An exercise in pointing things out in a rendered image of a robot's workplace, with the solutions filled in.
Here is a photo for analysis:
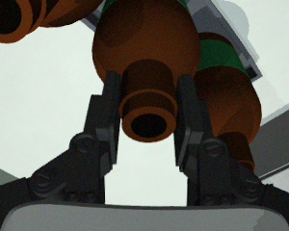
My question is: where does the brown glass bottle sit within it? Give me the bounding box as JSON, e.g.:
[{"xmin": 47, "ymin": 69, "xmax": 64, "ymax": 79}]
[
  {"xmin": 92, "ymin": 0, "xmax": 201, "ymax": 143},
  {"xmin": 0, "ymin": 0, "xmax": 104, "ymax": 43},
  {"xmin": 194, "ymin": 32, "xmax": 262, "ymax": 174}
]

